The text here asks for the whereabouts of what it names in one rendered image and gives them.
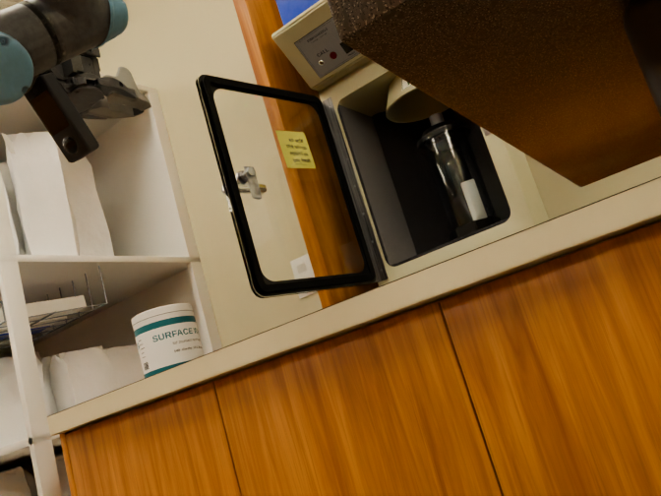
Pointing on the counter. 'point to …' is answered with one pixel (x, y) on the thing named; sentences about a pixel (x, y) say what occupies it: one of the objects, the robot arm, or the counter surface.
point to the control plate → (328, 40)
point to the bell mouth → (409, 102)
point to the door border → (236, 206)
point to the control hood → (300, 26)
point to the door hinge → (355, 191)
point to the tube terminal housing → (353, 84)
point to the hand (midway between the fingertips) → (141, 110)
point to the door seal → (241, 199)
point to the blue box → (292, 8)
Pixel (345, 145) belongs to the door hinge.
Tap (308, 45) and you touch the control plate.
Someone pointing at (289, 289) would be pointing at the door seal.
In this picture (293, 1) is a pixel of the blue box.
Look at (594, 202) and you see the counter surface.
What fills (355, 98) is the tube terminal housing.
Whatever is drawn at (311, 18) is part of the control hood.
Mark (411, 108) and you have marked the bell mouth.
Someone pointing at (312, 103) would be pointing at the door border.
